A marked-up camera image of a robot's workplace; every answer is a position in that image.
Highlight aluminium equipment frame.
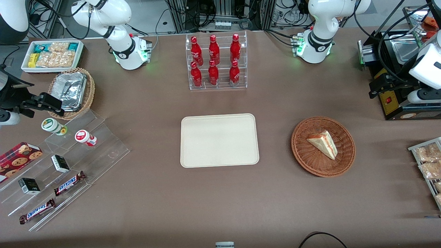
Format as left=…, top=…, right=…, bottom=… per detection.
left=167, top=0, right=276, bottom=33

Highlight white rectangular snack bin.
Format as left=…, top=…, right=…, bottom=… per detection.
left=21, top=40, right=84, bottom=74

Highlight red plaid cookie box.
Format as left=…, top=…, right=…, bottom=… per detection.
left=0, top=142, right=43, bottom=183

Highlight Snickers chocolate bar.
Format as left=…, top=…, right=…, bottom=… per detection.
left=19, top=198, right=56, bottom=225
left=54, top=171, right=86, bottom=197

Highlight large brown wicker basket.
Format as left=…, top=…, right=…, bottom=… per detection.
left=291, top=116, right=356, bottom=178

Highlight stacked aluminium foil containers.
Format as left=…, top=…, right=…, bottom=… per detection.
left=52, top=72, right=86, bottom=112

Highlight triangular sandwich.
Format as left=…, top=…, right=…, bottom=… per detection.
left=307, top=130, right=338, bottom=161

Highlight green lid yogurt cup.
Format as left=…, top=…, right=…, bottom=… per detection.
left=41, top=118, right=68, bottom=136

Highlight small black carton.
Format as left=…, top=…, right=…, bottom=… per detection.
left=51, top=155, right=70, bottom=173
left=18, top=178, right=41, bottom=195

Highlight clear acrylic stepped stand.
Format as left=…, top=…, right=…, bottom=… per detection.
left=0, top=110, right=131, bottom=232

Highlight red cola bottle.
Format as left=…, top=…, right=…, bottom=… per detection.
left=209, top=35, right=220, bottom=65
left=191, top=36, right=204, bottom=66
left=229, top=60, right=240, bottom=86
left=208, top=60, right=219, bottom=86
left=191, top=62, right=203, bottom=88
left=230, top=34, right=241, bottom=63

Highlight clear cracker bag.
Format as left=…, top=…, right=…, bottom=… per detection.
left=36, top=52, right=75, bottom=68
left=48, top=42, right=69, bottom=53

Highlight black floor cable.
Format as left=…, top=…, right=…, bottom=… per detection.
left=298, top=231, right=348, bottom=248

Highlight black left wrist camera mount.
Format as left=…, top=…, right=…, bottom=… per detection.
left=389, top=74, right=418, bottom=93

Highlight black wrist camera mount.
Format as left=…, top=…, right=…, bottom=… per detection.
left=0, top=65, right=35, bottom=111
left=389, top=74, right=418, bottom=93

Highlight red lid yogurt cup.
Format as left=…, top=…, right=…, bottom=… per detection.
left=75, top=130, right=98, bottom=147

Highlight black food warmer machine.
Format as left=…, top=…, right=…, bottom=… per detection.
left=358, top=5, right=441, bottom=121

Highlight cream plastic tray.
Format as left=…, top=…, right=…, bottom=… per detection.
left=180, top=113, right=260, bottom=168

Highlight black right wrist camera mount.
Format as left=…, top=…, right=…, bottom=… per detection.
left=0, top=65, right=35, bottom=111

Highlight clear acrylic bottle rack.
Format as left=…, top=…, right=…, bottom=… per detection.
left=185, top=31, right=248, bottom=91

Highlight small tan wicker basket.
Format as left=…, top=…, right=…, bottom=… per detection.
left=48, top=67, right=95, bottom=120

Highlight tray of packaged pastries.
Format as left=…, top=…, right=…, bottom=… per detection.
left=408, top=137, right=441, bottom=210

